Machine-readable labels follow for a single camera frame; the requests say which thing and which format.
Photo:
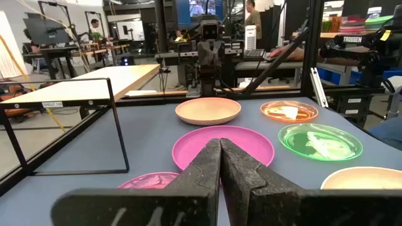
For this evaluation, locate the wooden table side board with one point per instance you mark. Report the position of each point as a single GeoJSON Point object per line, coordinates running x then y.
{"type": "Point", "coordinates": [257, 88]}

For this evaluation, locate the black background monitor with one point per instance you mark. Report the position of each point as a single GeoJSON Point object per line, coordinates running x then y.
{"type": "Point", "coordinates": [47, 31]}

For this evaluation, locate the wall television screen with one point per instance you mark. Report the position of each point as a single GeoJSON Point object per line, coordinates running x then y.
{"type": "Point", "coordinates": [201, 7]}

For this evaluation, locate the pink transparent plate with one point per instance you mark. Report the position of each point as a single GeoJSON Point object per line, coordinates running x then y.
{"type": "Point", "coordinates": [147, 181]}

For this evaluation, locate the magenta matte plate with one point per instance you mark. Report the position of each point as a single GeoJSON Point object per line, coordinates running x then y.
{"type": "Point", "coordinates": [238, 138]}

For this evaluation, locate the wooden shelf with black frame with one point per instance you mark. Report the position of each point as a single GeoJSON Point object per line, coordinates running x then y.
{"type": "Point", "coordinates": [78, 88]}

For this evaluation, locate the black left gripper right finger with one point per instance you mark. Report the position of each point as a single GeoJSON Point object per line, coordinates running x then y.
{"type": "Point", "coordinates": [282, 207]}

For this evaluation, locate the blue storage bins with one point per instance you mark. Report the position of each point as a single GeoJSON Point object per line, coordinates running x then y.
{"type": "Point", "coordinates": [329, 77]}

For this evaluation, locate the black keyboard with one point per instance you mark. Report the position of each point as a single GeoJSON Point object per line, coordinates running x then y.
{"type": "Point", "coordinates": [254, 54]}

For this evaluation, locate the silver metal frame bracket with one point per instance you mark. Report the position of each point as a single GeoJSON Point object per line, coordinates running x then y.
{"type": "Point", "coordinates": [318, 88]}

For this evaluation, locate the black metal rig frame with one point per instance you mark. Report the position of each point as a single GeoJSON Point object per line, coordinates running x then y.
{"type": "Point", "coordinates": [312, 47]}

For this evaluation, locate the peach matte plate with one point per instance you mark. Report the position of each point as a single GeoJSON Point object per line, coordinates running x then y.
{"type": "Point", "coordinates": [207, 110]}

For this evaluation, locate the stack of colourful trays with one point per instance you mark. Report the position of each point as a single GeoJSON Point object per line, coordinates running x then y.
{"type": "Point", "coordinates": [351, 25]}

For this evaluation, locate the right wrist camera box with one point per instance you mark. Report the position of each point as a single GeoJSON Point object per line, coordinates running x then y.
{"type": "Point", "coordinates": [210, 31]}

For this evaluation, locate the orange transparent plate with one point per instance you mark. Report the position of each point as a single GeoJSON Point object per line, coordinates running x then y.
{"type": "Point", "coordinates": [289, 111]}

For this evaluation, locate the white tower device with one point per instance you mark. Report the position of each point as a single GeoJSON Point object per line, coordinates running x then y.
{"type": "Point", "coordinates": [250, 37]}

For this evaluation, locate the green transparent plate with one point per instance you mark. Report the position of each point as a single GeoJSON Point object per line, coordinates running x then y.
{"type": "Point", "coordinates": [320, 142]}

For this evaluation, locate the person's hand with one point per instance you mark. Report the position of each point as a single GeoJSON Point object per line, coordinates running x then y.
{"type": "Point", "coordinates": [289, 54]}

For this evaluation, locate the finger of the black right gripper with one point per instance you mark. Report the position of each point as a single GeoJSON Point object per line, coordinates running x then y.
{"type": "Point", "coordinates": [217, 54]}
{"type": "Point", "coordinates": [204, 54]}

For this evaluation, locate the person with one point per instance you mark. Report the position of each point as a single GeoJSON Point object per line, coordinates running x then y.
{"type": "Point", "coordinates": [31, 45]}
{"type": "Point", "coordinates": [179, 37]}
{"type": "Point", "coordinates": [95, 24]}
{"type": "Point", "coordinates": [253, 22]}

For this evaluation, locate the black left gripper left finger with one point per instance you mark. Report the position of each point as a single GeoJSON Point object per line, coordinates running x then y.
{"type": "Point", "coordinates": [188, 204]}

